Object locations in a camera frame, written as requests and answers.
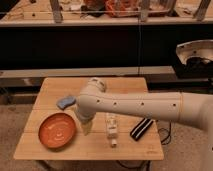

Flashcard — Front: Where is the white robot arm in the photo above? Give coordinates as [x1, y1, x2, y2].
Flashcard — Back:
[75, 77, 213, 171]

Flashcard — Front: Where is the clear plastic bottle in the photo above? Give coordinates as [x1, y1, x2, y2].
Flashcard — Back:
[106, 113, 118, 148]

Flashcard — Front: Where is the orange object on shelf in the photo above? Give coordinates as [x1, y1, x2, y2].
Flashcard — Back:
[105, 0, 138, 17]

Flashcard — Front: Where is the black cable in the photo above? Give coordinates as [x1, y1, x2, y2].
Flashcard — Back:
[156, 120, 173, 146]

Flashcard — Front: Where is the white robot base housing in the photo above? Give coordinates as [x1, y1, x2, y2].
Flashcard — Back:
[175, 39, 213, 79]

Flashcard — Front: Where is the blue sponge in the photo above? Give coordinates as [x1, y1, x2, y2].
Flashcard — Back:
[56, 96, 76, 110]

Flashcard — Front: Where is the orange ceramic bowl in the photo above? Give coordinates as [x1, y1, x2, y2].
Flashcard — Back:
[38, 113, 77, 149]

